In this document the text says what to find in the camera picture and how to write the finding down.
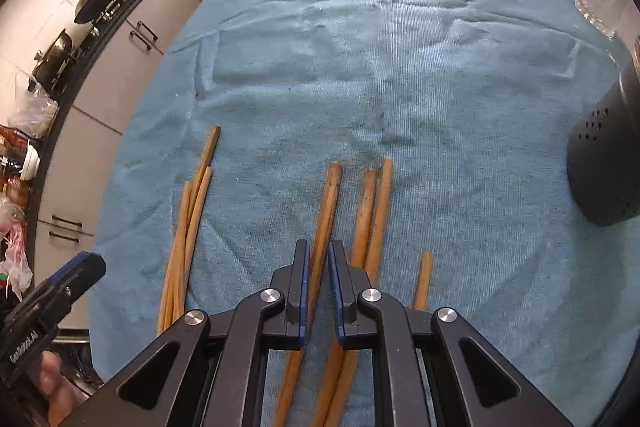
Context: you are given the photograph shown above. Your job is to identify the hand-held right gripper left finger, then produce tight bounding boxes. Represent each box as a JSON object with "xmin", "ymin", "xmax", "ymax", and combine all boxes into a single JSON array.
[{"xmin": 60, "ymin": 239, "xmax": 313, "ymax": 427}]

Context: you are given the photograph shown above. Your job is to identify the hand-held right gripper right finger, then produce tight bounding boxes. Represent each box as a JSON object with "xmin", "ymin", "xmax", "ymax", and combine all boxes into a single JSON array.
[{"xmin": 327, "ymin": 239, "xmax": 576, "ymax": 427}]

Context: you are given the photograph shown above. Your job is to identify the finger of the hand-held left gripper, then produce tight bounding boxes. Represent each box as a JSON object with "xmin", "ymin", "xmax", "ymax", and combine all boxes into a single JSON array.
[{"xmin": 50, "ymin": 251, "xmax": 107, "ymax": 303}]

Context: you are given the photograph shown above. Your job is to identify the black perforated utensil holder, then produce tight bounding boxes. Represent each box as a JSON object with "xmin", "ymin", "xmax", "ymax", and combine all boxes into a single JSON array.
[{"xmin": 566, "ymin": 62, "xmax": 640, "ymax": 228}]

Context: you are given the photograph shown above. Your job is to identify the person's left hand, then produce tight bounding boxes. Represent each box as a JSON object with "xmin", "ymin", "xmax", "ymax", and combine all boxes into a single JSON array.
[{"xmin": 37, "ymin": 349, "xmax": 93, "ymax": 427}]

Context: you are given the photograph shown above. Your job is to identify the white bowl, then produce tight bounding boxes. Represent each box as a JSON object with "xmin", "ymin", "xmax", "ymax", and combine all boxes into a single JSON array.
[{"xmin": 20, "ymin": 144, "xmax": 41, "ymax": 180}]

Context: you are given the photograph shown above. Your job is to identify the clear plastic bag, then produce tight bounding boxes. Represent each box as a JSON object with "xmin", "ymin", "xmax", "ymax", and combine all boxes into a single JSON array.
[{"xmin": 10, "ymin": 87, "xmax": 58, "ymax": 138}]

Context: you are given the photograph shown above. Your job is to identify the blue towel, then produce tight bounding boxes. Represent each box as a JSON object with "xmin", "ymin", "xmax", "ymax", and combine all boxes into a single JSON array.
[{"xmin": 87, "ymin": 0, "xmax": 626, "ymax": 427}]

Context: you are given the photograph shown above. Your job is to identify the metal cooking pot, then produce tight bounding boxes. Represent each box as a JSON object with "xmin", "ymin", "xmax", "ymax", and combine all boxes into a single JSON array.
[{"xmin": 31, "ymin": 29, "xmax": 76, "ymax": 92}]

